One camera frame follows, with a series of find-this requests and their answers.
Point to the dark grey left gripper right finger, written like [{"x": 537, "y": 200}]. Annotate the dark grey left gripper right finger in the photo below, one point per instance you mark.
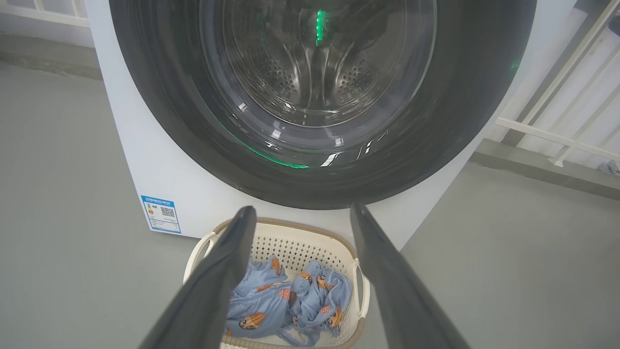
[{"x": 402, "y": 300}]

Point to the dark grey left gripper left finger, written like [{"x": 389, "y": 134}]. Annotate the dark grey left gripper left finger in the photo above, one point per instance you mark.
[{"x": 208, "y": 291}]

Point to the blue cartoon print garment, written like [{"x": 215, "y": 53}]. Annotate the blue cartoon print garment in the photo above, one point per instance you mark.
[
  {"x": 259, "y": 300},
  {"x": 322, "y": 295}
]

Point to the black round glass washer door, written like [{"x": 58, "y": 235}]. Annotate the black round glass washer door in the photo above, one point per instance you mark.
[{"x": 160, "y": 77}]

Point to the cream perforated laundry basket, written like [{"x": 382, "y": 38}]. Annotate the cream perforated laundry basket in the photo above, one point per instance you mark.
[{"x": 310, "y": 242}]

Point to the white front-load washing machine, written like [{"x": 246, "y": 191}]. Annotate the white front-load washing machine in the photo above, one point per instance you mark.
[{"x": 160, "y": 165}]

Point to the blue energy label sticker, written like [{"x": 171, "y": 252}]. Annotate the blue energy label sticker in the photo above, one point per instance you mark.
[{"x": 161, "y": 214}]

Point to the grey concrete floor curb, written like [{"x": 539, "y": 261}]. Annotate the grey concrete floor curb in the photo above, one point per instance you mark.
[
  {"x": 43, "y": 53},
  {"x": 533, "y": 169}
]

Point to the steel perforated washer drum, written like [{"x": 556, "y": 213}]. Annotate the steel perforated washer drum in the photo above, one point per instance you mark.
[{"x": 276, "y": 77}]

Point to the white metal railing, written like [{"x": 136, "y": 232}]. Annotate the white metal railing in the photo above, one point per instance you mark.
[
  {"x": 557, "y": 138},
  {"x": 43, "y": 17}
]

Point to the small grey floor fixture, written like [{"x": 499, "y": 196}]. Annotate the small grey floor fixture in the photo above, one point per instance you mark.
[{"x": 611, "y": 167}]

